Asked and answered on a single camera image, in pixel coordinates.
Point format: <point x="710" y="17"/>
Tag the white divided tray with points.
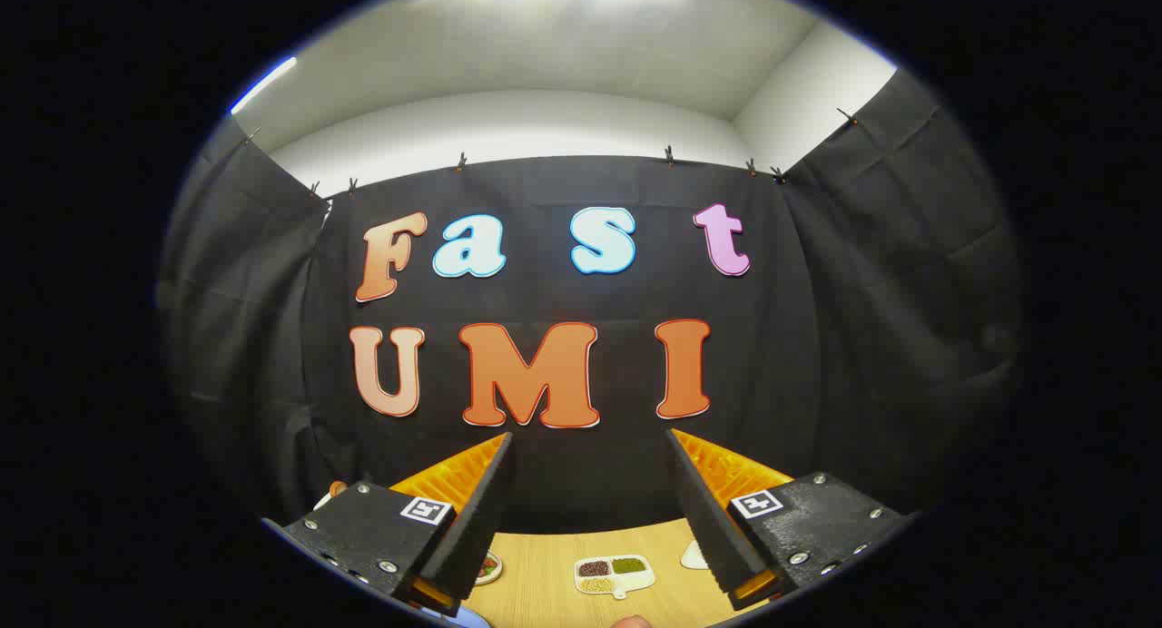
<point x="635" y="581"/>

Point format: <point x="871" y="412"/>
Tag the small white dish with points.
<point x="695" y="557"/>

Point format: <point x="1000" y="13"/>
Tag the beige oval plate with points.
<point x="496" y="575"/>

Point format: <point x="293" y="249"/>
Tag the dark brown beans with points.
<point x="594" y="568"/>

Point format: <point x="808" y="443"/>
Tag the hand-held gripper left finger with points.
<point x="481" y="519"/>

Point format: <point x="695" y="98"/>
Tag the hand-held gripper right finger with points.
<point x="704" y="519"/>

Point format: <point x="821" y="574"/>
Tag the green mung beans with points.
<point x="628" y="565"/>

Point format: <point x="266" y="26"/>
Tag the yellow soybeans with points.
<point x="596" y="584"/>

